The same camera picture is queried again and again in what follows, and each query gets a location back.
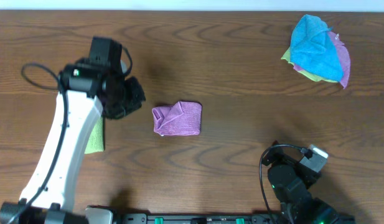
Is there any purple microfiber cloth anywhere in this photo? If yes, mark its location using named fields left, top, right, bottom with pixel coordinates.
left=152, top=101, right=202, bottom=136

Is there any blue cloth in pile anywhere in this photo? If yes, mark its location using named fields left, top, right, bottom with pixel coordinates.
left=290, top=14, right=344, bottom=82

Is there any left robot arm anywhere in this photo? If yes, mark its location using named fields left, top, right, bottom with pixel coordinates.
left=0, top=60, right=145, bottom=223

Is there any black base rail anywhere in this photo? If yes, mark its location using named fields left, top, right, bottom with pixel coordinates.
left=85, top=203, right=356, bottom=224

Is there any yellow-green cloth in pile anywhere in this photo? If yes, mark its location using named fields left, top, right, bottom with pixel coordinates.
left=281, top=48, right=337, bottom=83

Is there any folded light green cloth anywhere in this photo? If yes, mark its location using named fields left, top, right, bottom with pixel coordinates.
left=85, top=118, right=105, bottom=154

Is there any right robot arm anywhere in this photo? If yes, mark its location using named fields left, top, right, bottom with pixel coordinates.
left=259, top=141, right=356, bottom=224

